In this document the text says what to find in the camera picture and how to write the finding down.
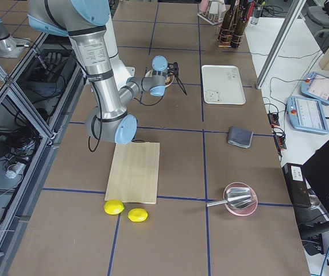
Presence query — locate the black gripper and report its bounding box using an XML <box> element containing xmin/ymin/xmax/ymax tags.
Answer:
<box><xmin>167</xmin><ymin>62</ymin><xmax>179</xmax><ymax>78</ymax></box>

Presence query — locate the cream bear serving tray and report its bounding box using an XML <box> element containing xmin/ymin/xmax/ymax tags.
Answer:
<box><xmin>202</xmin><ymin>65</ymin><xmax>246</xmax><ymax>105</ymax></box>

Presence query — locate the dark wine bottle left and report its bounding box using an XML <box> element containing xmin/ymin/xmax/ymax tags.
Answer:
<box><xmin>219</xmin><ymin>0</ymin><xmax>237</xmax><ymax>44</ymax></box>

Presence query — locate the dark wine bottle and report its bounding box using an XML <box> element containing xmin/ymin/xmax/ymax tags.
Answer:
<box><xmin>219</xmin><ymin>0</ymin><xmax>237</xmax><ymax>44</ymax></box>
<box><xmin>230</xmin><ymin>1</ymin><xmax>254</xmax><ymax>48</ymax></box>

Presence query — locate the pink cup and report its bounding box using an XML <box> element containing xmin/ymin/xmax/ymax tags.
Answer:
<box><xmin>199</xmin><ymin>0</ymin><xmax>210</xmax><ymax>13</ymax></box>

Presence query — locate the dark wine bottle right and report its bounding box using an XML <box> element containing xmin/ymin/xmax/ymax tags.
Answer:
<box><xmin>230</xmin><ymin>1</ymin><xmax>254</xmax><ymax>48</ymax></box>

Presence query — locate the folded grey cloth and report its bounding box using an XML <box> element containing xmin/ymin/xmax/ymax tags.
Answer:
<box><xmin>227</xmin><ymin>126</ymin><xmax>254</xmax><ymax>148</ymax></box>

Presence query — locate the wooden cutting board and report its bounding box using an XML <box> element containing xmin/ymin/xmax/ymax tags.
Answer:
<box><xmin>104</xmin><ymin>142</ymin><xmax>160</xmax><ymax>204</ymax></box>

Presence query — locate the teach pendant near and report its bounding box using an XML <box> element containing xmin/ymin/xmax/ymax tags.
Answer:
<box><xmin>287</xmin><ymin>96</ymin><xmax>329</xmax><ymax>135</ymax></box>

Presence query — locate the teach pendant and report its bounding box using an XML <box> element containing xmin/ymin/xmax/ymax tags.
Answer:
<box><xmin>300</xmin><ymin>72</ymin><xmax>329</xmax><ymax>105</ymax></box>
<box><xmin>287</xmin><ymin>96</ymin><xmax>329</xmax><ymax>135</ymax></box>

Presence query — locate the metal scoop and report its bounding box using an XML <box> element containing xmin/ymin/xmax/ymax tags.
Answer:
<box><xmin>207</xmin><ymin>187</ymin><xmax>255</xmax><ymax>209</ymax></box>

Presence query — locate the yellow lemon whole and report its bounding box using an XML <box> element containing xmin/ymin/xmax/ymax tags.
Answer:
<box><xmin>103</xmin><ymin>200</ymin><xmax>125</xmax><ymax>215</ymax></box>

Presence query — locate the yellow lemon half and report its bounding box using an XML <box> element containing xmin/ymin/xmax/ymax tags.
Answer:
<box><xmin>127</xmin><ymin>208</ymin><xmax>148</xmax><ymax>223</ymax></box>

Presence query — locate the teach pendant far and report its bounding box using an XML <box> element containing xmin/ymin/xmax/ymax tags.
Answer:
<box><xmin>300</xmin><ymin>72</ymin><xmax>329</xmax><ymax>105</ymax></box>

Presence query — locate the pink bowl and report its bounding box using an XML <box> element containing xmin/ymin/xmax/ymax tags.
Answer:
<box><xmin>223</xmin><ymin>182</ymin><xmax>258</xmax><ymax>216</ymax></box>

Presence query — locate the black monitor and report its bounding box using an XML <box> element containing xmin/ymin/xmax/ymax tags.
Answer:
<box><xmin>300</xmin><ymin>133</ymin><xmax>329</xmax><ymax>241</ymax></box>

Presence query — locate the copper wire bottle rack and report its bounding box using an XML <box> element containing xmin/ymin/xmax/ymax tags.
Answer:
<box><xmin>218</xmin><ymin>24</ymin><xmax>244</xmax><ymax>48</ymax></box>

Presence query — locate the white wire cup rack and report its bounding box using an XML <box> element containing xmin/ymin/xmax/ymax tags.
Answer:
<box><xmin>197</xmin><ymin>0</ymin><xmax>226</xmax><ymax>25</ymax></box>

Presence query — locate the aluminium camera post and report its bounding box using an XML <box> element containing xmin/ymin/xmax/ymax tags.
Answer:
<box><xmin>256</xmin><ymin>0</ymin><xmax>306</xmax><ymax>89</ymax></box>

